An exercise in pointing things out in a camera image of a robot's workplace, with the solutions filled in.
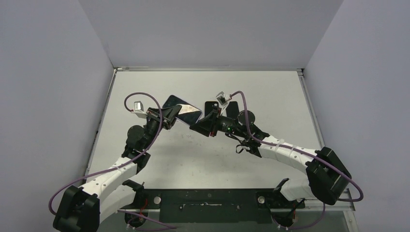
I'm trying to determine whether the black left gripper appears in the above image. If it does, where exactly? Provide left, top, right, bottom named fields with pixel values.
left=143, top=105, right=183, bottom=151

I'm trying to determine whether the black phone case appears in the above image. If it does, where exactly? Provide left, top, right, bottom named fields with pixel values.
left=204, top=101, right=219, bottom=120

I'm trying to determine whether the black phone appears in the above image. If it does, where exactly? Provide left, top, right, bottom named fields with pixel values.
left=225, top=101, right=239, bottom=119

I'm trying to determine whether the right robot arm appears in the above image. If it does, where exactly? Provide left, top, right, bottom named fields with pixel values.
left=190, top=110, right=351, bottom=207

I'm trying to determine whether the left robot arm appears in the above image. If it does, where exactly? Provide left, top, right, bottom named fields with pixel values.
left=53, top=105, right=182, bottom=232

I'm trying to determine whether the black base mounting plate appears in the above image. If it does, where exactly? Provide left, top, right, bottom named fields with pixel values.
left=124, top=187, right=305, bottom=224

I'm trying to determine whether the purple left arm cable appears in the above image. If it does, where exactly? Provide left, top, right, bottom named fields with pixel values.
left=48, top=92, right=177, bottom=232

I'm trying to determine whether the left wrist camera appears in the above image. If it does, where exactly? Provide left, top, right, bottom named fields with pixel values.
left=133, top=101, right=145, bottom=114

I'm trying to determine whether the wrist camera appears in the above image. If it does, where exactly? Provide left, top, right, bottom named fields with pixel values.
left=133, top=101, right=145, bottom=114
left=216, top=91, right=232, bottom=108

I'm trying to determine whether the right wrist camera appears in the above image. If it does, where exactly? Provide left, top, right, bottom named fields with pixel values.
left=216, top=91, right=232, bottom=108

